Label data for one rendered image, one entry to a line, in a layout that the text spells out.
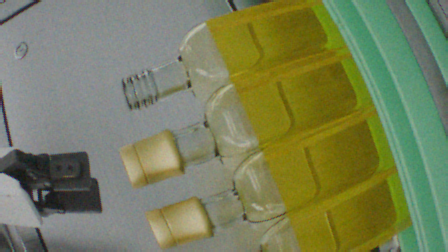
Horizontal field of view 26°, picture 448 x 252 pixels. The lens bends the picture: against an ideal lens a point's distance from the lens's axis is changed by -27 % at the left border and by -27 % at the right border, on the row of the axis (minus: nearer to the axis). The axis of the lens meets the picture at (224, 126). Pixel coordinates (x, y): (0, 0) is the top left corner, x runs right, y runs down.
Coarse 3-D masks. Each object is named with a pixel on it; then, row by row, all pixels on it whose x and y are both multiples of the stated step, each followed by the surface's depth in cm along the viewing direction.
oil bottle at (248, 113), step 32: (288, 64) 92; (320, 64) 92; (352, 64) 92; (224, 96) 91; (256, 96) 91; (288, 96) 91; (320, 96) 90; (352, 96) 90; (224, 128) 90; (256, 128) 90; (288, 128) 90; (224, 160) 91
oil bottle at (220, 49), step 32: (288, 0) 94; (320, 0) 94; (192, 32) 93; (224, 32) 93; (256, 32) 93; (288, 32) 93; (320, 32) 93; (192, 64) 92; (224, 64) 91; (256, 64) 92
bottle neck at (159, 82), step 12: (168, 60) 94; (144, 72) 93; (156, 72) 93; (168, 72) 93; (180, 72) 93; (132, 84) 93; (144, 84) 93; (156, 84) 93; (168, 84) 93; (180, 84) 93; (132, 96) 93; (144, 96) 93; (156, 96) 93; (168, 96) 94; (132, 108) 93
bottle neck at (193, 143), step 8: (184, 128) 92; (192, 128) 92; (200, 128) 91; (176, 136) 91; (184, 136) 91; (192, 136) 91; (200, 136) 91; (176, 144) 91; (184, 144) 91; (192, 144) 91; (200, 144) 91; (208, 144) 91; (184, 152) 91; (192, 152) 91; (200, 152) 91; (208, 152) 91; (184, 160) 91; (192, 160) 91; (200, 160) 92; (208, 160) 92; (184, 168) 92
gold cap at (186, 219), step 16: (160, 208) 90; (176, 208) 89; (192, 208) 88; (160, 224) 88; (176, 224) 88; (192, 224) 88; (208, 224) 88; (160, 240) 88; (176, 240) 88; (192, 240) 89
